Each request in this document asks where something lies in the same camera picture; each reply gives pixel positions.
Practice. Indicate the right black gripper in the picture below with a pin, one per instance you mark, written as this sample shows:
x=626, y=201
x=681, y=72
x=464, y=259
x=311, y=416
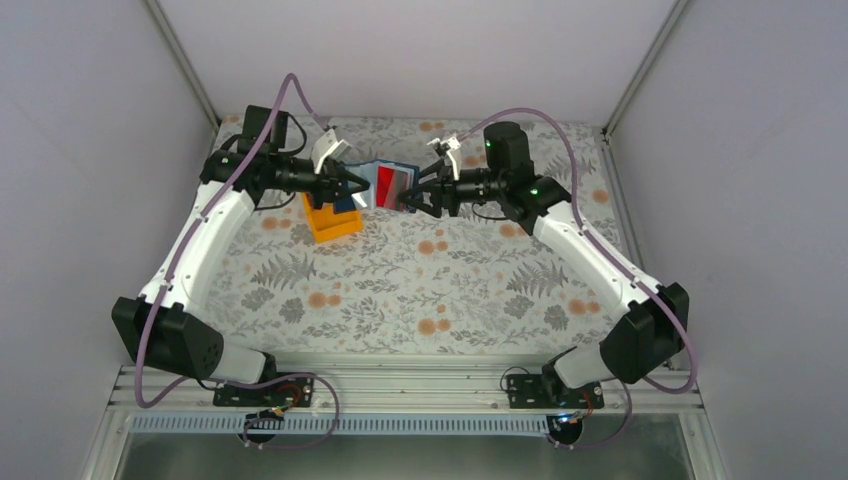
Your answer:
x=441, y=189

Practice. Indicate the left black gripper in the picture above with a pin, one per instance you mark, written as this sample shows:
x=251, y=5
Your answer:
x=329, y=186

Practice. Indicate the red credit card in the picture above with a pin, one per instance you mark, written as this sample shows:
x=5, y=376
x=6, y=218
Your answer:
x=391, y=181

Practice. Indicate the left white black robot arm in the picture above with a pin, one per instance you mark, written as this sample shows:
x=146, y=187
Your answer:
x=167, y=325

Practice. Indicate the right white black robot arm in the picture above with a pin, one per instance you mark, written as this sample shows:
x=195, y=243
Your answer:
x=651, y=325

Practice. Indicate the orange plastic bin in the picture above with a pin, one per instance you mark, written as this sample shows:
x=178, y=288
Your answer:
x=326, y=225

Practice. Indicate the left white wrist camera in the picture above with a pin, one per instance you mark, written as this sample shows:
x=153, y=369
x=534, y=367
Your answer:
x=330, y=145

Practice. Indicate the aluminium mounting rail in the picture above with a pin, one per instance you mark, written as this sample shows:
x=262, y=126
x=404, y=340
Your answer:
x=405, y=384

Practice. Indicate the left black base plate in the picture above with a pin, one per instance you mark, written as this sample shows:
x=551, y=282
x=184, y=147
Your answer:
x=297, y=392

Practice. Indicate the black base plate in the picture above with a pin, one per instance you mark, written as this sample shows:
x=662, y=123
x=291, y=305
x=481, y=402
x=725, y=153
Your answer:
x=535, y=391
x=297, y=392

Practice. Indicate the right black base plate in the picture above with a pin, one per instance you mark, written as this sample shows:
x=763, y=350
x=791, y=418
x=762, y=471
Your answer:
x=535, y=391

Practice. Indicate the grey slotted cable duct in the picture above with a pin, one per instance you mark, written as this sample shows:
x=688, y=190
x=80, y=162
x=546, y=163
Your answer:
x=347, y=424

